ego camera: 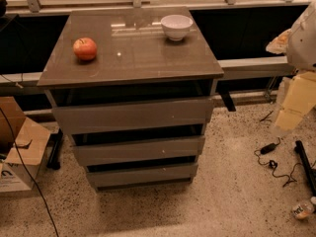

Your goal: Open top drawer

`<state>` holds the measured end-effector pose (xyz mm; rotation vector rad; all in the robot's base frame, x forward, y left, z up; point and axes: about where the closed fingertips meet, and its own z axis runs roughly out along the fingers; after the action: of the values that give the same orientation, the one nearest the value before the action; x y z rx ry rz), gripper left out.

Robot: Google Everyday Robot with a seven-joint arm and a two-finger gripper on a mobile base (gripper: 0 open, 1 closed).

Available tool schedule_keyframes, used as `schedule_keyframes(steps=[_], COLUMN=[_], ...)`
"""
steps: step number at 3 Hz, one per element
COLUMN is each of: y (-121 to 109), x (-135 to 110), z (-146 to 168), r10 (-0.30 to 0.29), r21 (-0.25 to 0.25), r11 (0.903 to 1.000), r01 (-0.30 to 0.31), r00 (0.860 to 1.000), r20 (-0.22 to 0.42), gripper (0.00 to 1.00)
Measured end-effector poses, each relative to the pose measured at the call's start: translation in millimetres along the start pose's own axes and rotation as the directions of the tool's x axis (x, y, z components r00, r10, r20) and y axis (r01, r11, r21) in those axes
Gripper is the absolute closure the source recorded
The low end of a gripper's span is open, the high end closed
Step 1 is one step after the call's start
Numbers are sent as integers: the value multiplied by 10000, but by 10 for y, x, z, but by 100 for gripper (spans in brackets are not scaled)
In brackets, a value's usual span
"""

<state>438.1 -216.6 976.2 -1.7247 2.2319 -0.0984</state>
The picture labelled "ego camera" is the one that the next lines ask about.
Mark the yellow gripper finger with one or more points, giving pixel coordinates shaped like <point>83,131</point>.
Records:
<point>279,44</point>
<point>296,97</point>

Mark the grey top drawer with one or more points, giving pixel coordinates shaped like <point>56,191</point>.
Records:
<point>129,116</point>

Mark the grey drawer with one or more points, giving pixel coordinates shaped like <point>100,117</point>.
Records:
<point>129,116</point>
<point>139,150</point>
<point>143,176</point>

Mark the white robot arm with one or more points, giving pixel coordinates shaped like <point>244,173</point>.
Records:
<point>301,48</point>

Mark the grey drawer cabinet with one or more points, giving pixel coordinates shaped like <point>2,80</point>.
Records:
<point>135,62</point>

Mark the grey bottom drawer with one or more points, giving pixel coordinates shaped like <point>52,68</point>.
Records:
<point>143,176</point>

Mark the grey middle drawer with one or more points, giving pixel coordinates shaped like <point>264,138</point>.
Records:
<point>139,150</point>

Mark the black bar on floor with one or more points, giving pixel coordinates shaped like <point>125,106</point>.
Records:
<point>309,171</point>

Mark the white ceramic bowl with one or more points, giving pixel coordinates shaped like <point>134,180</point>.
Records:
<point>176,27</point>

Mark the plastic bottle on floor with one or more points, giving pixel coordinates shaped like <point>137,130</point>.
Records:
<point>304,208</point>

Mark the red apple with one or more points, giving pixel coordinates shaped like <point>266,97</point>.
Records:
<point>85,49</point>

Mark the black stand foot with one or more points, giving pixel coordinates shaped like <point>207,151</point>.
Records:
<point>54,142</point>

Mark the brown cardboard box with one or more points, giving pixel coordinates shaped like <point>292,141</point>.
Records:
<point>22,146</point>

